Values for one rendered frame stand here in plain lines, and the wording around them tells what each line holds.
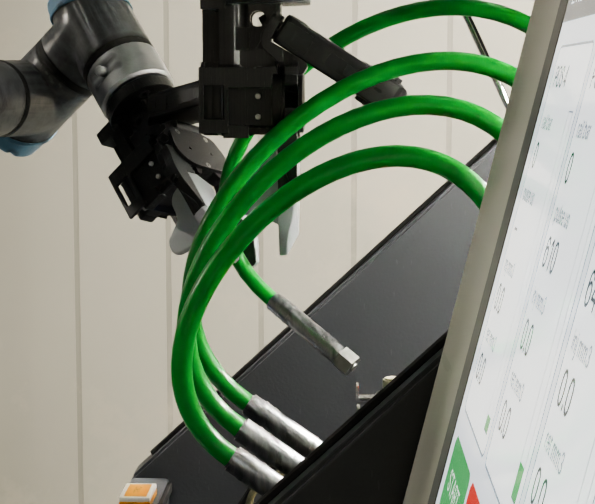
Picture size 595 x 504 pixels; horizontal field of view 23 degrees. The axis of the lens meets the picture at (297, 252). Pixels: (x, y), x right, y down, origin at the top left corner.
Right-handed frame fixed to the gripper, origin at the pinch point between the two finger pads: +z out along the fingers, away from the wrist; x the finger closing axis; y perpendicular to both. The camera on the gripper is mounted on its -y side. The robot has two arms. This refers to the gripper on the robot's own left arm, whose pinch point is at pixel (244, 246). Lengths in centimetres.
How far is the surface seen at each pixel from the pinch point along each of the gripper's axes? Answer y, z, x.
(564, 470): -39, 52, 63
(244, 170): -12.8, 6.5, 18.1
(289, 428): -2.0, 21.8, 11.9
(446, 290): -3.3, 4.0, -26.7
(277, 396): 15.9, 3.7, -19.4
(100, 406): 122, -79, -132
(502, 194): -34, 32, 37
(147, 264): 94, -96, -131
